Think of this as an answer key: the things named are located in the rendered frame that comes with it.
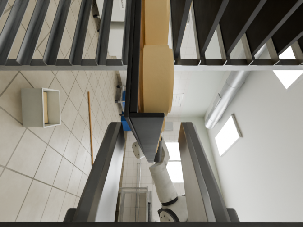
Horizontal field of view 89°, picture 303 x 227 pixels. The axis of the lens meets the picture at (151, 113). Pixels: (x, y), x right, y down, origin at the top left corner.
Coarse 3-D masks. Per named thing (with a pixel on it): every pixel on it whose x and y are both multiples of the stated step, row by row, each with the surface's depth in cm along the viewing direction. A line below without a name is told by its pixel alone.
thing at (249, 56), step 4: (244, 36) 58; (244, 40) 58; (244, 44) 58; (248, 44) 55; (244, 48) 58; (248, 48) 55; (248, 52) 55; (248, 56) 55; (248, 60) 55; (252, 60) 53; (248, 64) 55; (252, 64) 55; (256, 64) 55
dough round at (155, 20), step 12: (144, 0) 11; (156, 0) 11; (168, 0) 11; (144, 12) 11; (156, 12) 11; (168, 12) 11; (144, 24) 11; (156, 24) 11; (168, 24) 11; (144, 36) 12; (156, 36) 12
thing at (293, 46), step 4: (292, 44) 58; (296, 44) 56; (292, 48) 58; (296, 48) 56; (300, 48) 55; (296, 52) 56; (300, 52) 55; (296, 56) 56; (300, 56) 55; (296, 60) 56; (300, 60) 55; (300, 64) 55
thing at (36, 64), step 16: (16, 64) 55; (32, 64) 55; (64, 64) 55; (96, 64) 55; (112, 64) 56; (192, 64) 56; (208, 64) 56; (240, 64) 56; (272, 64) 56; (288, 64) 56
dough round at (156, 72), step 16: (144, 48) 9; (160, 48) 9; (144, 64) 9; (160, 64) 9; (144, 80) 9; (160, 80) 9; (144, 96) 9; (160, 96) 9; (144, 112) 10; (160, 112) 10
